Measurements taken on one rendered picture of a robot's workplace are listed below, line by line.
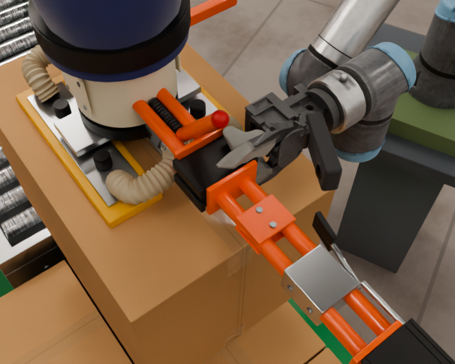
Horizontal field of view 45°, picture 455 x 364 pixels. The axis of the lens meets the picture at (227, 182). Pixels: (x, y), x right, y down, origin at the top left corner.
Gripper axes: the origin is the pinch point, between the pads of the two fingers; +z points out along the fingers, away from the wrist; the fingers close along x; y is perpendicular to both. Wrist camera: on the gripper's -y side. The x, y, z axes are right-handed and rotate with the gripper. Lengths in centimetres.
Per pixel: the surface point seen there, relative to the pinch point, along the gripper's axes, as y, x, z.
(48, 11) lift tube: 23.8, 18.7, 10.0
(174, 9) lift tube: 17.8, 15.7, -4.7
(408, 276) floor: -3, -124, -82
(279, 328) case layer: -3, -70, -14
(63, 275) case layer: 43, -70, 22
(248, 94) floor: 107, -124, -94
